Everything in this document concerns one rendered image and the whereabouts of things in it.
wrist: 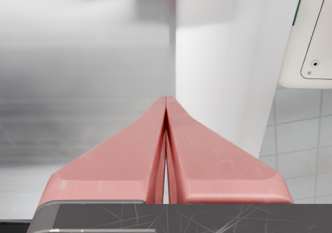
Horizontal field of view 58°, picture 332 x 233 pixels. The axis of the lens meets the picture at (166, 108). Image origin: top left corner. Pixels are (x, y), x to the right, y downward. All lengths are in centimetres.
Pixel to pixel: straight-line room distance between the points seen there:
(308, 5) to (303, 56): 15
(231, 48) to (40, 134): 19
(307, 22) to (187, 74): 73
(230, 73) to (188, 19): 6
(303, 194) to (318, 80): 101
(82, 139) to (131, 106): 6
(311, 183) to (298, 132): 41
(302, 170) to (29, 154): 157
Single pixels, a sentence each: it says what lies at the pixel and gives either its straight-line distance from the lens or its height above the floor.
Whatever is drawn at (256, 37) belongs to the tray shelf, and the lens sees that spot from 24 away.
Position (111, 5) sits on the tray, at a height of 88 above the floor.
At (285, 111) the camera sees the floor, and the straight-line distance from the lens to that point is 146.
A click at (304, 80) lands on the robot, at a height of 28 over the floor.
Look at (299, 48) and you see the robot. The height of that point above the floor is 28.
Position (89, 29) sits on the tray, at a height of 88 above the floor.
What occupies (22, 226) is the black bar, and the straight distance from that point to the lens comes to 43.
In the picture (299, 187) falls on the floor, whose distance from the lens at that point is 187.
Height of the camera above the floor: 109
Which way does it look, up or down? 53 degrees down
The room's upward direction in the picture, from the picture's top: 178 degrees counter-clockwise
